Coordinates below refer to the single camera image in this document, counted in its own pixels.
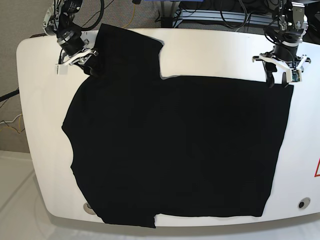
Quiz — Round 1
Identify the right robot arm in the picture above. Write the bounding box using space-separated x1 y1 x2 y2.
42 0 105 77

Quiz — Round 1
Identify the black T-shirt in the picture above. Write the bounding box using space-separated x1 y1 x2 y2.
61 24 294 228

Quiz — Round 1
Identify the left table grommet hole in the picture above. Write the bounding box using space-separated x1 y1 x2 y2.
83 202 96 215

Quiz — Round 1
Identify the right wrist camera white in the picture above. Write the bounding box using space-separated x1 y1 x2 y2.
55 64 68 76

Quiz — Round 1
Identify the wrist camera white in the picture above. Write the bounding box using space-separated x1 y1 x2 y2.
55 64 68 76
286 68 303 83

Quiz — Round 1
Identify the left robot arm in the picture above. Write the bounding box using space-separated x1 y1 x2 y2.
252 0 311 88

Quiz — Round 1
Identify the aluminium frame base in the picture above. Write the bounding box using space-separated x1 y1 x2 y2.
159 0 276 31

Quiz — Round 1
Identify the table grommet hole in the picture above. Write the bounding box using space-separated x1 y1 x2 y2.
83 202 96 215
298 197 311 210

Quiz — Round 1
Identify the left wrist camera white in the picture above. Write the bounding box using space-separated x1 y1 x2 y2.
286 68 303 83

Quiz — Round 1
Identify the yellow cable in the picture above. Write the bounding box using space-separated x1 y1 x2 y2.
122 3 137 29

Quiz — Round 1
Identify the red warning triangle sticker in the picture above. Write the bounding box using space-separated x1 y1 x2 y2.
314 160 320 177

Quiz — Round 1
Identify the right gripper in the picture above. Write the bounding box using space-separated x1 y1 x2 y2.
57 32 100 76

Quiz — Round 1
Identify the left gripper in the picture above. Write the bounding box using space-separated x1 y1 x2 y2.
252 43 311 88

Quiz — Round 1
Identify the right table grommet hole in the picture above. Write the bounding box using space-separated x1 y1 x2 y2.
298 197 311 210

